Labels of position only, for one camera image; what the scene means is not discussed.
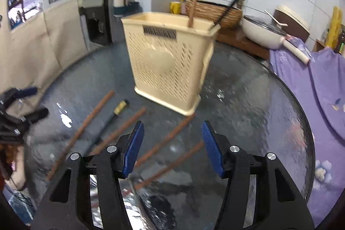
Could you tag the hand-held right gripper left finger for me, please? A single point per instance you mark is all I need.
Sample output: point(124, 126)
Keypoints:
point(133, 149)

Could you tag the cream perforated utensil holder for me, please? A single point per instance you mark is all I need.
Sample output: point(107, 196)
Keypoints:
point(164, 63)

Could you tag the beige cloth cover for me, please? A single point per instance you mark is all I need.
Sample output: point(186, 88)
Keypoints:
point(29, 49)

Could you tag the white spoon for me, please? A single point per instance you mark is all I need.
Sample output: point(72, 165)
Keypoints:
point(275, 19)

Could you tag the brown and cream box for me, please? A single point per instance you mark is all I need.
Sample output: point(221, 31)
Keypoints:
point(293, 22)

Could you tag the wooden counter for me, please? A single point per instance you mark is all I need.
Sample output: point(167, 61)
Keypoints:
point(242, 45)

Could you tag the glass pan lid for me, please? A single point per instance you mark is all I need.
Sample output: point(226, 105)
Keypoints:
point(262, 24)

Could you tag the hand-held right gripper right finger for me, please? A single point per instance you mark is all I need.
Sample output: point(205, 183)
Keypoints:
point(213, 149)

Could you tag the bamboo faucet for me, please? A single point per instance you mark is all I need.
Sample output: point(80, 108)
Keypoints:
point(238, 1)

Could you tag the cream frying pan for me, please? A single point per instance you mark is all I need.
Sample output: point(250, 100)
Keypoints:
point(261, 37)

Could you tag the purple floral cloth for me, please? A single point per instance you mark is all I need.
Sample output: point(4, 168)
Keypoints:
point(318, 100)

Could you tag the teal wall holder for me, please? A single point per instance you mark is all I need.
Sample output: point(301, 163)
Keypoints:
point(128, 9)

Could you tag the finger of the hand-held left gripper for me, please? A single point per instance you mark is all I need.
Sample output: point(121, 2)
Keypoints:
point(36, 114)
point(27, 91)

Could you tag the water dispenser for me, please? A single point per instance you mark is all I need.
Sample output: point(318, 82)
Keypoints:
point(95, 22)

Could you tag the yellow packet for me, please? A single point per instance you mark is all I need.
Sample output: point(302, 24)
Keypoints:
point(335, 26)

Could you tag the yellow cup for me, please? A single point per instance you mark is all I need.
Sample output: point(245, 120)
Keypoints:
point(175, 7)

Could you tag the black chopstick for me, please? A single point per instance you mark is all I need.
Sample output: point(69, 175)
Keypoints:
point(235, 2)
point(111, 121)

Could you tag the woven basket sink basin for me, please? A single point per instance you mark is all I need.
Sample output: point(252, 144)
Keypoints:
point(215, 13)

